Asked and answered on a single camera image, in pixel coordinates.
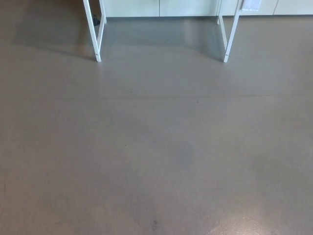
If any white metal table leg frame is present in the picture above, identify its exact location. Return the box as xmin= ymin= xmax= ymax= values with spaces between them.
xmin=217 ymin=0 xmax=243 ymax=63
xmin=82 ymin=0 xmax=108 ymax=62

